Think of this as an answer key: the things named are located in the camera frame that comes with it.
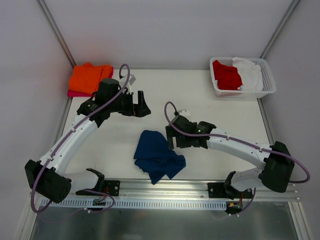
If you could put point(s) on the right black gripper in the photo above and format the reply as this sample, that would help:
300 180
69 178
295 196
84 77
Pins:
176 137

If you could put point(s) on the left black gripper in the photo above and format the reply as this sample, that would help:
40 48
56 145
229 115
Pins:
133 105

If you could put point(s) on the blue t shirt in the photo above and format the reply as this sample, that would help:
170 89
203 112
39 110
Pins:
153 156

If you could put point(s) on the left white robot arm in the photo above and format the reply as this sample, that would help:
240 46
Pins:
48 176

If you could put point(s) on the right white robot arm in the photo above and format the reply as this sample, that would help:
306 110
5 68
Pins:
272 164

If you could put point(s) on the orange folded t shirt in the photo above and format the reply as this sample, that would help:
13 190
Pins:
86 78

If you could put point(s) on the pink folded t shirt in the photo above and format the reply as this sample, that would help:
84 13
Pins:
77 93

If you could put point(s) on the red t shirt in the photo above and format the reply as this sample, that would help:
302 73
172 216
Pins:
227 77

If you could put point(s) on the white plastic basket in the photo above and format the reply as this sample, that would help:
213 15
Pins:
269 85

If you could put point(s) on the white t shirt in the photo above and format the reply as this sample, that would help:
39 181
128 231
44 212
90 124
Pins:
250 74

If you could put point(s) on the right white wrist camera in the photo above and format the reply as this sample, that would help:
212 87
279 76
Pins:
183 112

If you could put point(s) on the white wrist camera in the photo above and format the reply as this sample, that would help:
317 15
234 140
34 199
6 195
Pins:
183 112
128 82

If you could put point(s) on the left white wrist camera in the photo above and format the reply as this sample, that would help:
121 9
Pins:
128 82

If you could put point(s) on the aluminium mounting rail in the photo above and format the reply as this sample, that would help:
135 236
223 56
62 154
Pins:
192 190

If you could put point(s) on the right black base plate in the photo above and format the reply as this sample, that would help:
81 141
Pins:
216 190

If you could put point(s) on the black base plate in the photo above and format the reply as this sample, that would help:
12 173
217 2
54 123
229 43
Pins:
111 187
216 190

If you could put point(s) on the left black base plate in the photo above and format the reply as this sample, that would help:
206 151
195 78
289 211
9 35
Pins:
111 187

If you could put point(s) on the white slotted cable duct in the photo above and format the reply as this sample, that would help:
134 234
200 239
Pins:
153 204

